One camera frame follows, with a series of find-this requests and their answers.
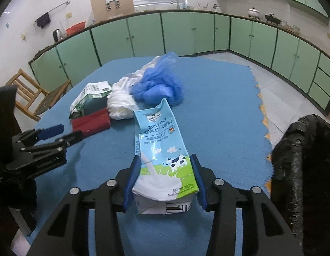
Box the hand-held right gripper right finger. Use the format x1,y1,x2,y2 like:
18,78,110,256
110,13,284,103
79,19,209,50
190,153,305,256

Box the light blue milk carton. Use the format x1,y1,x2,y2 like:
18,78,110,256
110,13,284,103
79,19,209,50
131,98,200,215

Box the black-lined trash bin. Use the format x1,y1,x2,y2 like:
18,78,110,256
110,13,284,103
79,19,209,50
270,114,330,256

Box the red packet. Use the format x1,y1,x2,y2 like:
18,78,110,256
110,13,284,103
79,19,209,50
72,109,111,138

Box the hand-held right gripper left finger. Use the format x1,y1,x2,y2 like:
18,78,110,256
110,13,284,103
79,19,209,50
26,155,143,256

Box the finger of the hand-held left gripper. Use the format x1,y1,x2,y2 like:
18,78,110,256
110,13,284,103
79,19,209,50
12,124,65,147
20,129,84,154

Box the green lower kitchen cabinets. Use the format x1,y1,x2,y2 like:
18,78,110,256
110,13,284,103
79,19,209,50
29,9,330,116

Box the blue scalloped felt mat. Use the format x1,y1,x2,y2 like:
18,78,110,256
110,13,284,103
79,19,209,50
14,56,274,256

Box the metal towel bar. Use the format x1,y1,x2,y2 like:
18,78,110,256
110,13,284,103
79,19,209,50
34,1,70,24

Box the green and white carton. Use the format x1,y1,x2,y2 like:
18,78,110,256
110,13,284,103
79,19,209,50
68,81,112,120

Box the dark hanging towel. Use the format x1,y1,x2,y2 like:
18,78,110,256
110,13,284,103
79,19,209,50
35,13,51,29

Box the red plastic basin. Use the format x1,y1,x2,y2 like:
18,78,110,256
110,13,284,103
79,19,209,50
65,23,86,35

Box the black wok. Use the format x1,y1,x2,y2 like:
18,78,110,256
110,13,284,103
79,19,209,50
265,13,281,24

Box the wooden chair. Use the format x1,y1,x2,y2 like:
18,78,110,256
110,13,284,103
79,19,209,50
5,68,73,122

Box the brown cardboard sheet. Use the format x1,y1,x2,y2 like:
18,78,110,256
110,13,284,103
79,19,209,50
90,0,135,23

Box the white plastic bag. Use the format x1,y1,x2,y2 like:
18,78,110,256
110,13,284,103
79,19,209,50
107,56,165,120

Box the blue plastic bag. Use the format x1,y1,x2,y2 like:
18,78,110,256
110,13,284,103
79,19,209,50
130,52,184,107

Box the wooden table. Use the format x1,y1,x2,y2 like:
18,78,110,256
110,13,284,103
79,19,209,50
254,80,274,195

